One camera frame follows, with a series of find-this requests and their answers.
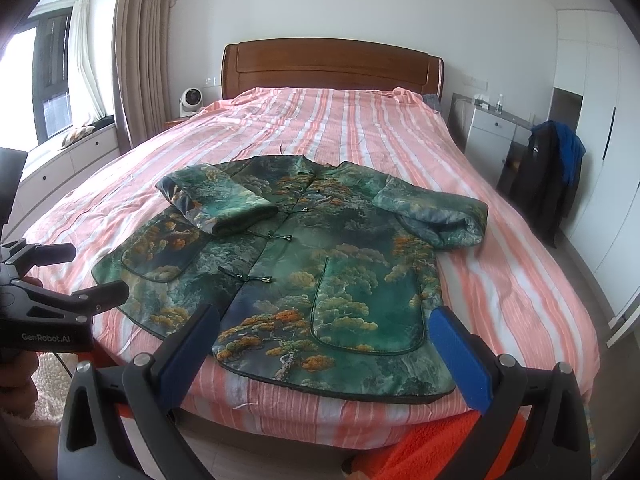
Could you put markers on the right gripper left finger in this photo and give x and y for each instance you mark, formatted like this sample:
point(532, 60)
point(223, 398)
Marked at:
point(93, 443)

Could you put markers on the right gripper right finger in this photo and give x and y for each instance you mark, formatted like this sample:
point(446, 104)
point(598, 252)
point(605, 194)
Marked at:
point(532, 422)

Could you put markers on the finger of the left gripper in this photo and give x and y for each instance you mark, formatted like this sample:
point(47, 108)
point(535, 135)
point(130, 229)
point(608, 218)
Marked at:
point(21, 253)
point(38, 303)

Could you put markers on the green patterned padded jacket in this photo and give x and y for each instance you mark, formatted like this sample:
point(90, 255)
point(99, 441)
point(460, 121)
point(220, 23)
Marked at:
point(324, 276)

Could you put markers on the person's left hand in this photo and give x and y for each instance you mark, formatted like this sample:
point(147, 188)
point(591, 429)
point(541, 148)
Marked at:
point(18, 391)

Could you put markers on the white window bench cabinet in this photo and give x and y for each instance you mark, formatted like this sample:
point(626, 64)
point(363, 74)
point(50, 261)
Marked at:
point(51, 172)

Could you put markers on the orange fuzzy garment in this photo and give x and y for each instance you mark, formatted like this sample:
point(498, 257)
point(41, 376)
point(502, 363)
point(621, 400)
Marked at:
point(421, 454)

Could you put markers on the pink striped bed sheet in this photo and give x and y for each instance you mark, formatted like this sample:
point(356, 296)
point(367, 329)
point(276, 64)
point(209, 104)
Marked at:
point(508, 289)

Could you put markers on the white sheer curtain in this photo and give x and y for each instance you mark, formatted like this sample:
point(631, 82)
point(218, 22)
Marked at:
point(86, 104)

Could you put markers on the white round fan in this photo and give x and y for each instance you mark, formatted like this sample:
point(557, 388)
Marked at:
point(190, 102)

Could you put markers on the beige curtain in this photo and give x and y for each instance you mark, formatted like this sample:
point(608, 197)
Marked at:
point(141, 92)

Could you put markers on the dark jacket on chair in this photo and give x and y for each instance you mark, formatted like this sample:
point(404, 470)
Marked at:
point(546, 184)

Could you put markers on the white bedside drawer cabinet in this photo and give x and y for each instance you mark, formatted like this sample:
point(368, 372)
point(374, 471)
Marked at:
point(487, 138)

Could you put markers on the wooden headboard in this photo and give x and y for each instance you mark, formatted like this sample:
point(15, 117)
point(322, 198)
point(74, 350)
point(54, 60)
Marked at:
point(328, 63)

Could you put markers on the white wardrobe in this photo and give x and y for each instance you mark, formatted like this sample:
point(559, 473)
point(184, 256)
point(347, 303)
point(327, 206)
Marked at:
point(598, 60)

